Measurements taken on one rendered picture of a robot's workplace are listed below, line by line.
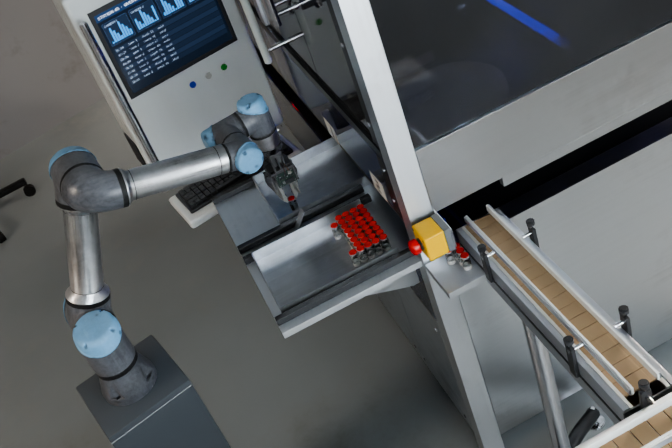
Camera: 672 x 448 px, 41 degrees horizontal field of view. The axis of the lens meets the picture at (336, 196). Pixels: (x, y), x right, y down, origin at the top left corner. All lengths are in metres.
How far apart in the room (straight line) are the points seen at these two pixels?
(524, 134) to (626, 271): 0.67
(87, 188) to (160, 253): 2.11
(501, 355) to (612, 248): 0.44
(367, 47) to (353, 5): 0.10
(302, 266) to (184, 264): 1.73
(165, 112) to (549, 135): 1.29
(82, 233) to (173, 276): 1.77
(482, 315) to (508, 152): 0.51
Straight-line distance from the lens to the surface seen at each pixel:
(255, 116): 2.37
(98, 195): 2.16
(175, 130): 3.01
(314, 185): 2.69
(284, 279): 2.41
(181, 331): 3.80
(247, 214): 2.69
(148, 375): 2.47
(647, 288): 2.85
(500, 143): 2.23
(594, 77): 2.30
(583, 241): 2.57
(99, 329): 2.36
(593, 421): 2.91
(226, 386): 3.49
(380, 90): 2.00
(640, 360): 1.90
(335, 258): 2.41
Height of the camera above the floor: 2.43
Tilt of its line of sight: 36 degrees down
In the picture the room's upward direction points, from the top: 21 degrees counter-clockwise
